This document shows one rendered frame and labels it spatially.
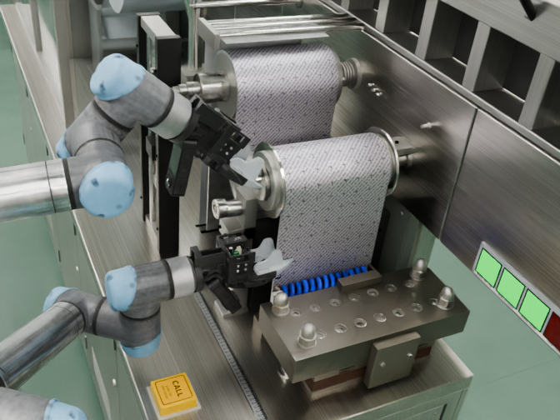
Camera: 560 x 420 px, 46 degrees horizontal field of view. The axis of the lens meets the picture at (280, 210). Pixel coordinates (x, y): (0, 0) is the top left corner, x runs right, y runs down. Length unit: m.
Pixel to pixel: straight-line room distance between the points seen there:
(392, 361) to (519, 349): 1.67
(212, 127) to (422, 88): 0.46
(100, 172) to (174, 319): 0.60
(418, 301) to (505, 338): 1.62
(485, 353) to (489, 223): 1.67
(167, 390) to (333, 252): 0.43
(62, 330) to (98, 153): 0.37
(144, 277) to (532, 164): 0.69
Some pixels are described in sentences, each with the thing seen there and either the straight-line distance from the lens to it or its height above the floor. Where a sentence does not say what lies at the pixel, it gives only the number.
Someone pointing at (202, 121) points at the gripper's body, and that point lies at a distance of 1.12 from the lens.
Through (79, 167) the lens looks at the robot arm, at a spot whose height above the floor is 1.43.
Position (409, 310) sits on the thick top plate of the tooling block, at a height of 1.03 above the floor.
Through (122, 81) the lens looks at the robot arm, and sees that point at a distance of 1.03.
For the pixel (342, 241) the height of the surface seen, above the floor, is 1.11.
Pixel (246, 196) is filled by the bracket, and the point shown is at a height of 1.21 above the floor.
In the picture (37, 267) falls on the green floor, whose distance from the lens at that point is 3.08.
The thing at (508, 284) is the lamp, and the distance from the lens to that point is 1.25.
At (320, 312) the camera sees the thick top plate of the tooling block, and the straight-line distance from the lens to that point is 1.32.
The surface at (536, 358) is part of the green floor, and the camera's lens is 2.97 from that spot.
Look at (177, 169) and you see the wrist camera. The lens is 1.15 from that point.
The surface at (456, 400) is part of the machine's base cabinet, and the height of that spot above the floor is 0.83.
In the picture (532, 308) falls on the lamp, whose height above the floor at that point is 1.19.
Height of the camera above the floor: 1.92
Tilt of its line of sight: 34 degrees down
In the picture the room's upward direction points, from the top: 7 degrees clockwise
